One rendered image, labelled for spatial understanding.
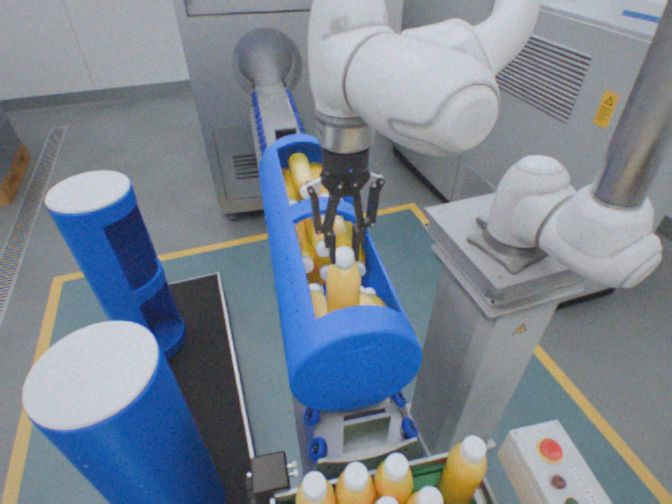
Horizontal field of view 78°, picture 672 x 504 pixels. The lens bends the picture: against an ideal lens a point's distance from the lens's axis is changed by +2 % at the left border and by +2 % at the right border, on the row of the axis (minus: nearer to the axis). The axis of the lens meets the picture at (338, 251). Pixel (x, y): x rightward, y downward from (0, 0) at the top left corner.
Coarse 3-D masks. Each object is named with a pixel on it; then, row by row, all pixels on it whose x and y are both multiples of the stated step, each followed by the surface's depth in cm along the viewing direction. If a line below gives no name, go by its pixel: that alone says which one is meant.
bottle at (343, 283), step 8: (336, 264) 79; (352, 264) 79; (328, 272) 81; (336, 272) 79; (344, 272) 79; (352, 272) 80; (328, 280) 81; (336, 280) 80; (344, 280) 79; (352, 280) 80; (360, 280) 82; (328, 288) 82; (336, 288) 80; (344, 288) 80; (352, 288) 81; (328, 296) 84; (336, 296) 82; (344, 296) 81; (352, 296) 82; (328, 304) 86; (336, 304) 83; (344, 304) 83; (352, 304) 84; (328, 312) 88
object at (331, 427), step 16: (272, 112) 233; (288, 112) 233; (272, 128) 217; (256, 144) 216; (384, 400) 100; (336, 416) 97; (400, 416) 97; (320, 432) 94; (336, 432) 94; (304, 448) 96; (336, 448) 91; (368, 448) 91; (384, 448) 91; (400, 448) 89; (416, 448) 91; (304, 464) 95; (320, 464) 86; (336, 464) 88; (368, 464) 91
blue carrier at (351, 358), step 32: (320, 160) 149; (288, 224) 107; (288, 256) 100; (288, 288) 93; (384, 288) 107; (288, 320) 89; (320, 320) 81; (352, 320) 79; (384, 320) 80; (288, 352) 85; (320, 352) 78; (352, 352) 80; (384, 352) 83; (416, 352) 85; (320, 384) 85; (352, 384) 88; (384, 384) 91
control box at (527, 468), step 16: (512, 432) 76; (528, 432) 76; (544, 432) 76; (560, 432) 76; (512, 448) 77; (528, 448) 74; (512, 464) 77; (528, 464) 72; (544, 464) 72; (560, 464) 72; (576, 464) 72; (512, 480) 78; (528, 480) 73; (544, 480) 70; (576, 480) 70; (592, 480) 70; (528, 496) 73; (544, 496) 69; (560, 496) 68; (576, 496) 68
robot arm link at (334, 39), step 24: (336, 0) 49; (360, 0) 48; (312, 24) 52; (336, 24) 49; (360, 24) 49; (384, 24) 52; (312, 48) 53; (336, 48) 50; (312, 72) 55; (336, 72) 50; (336, 96) 53
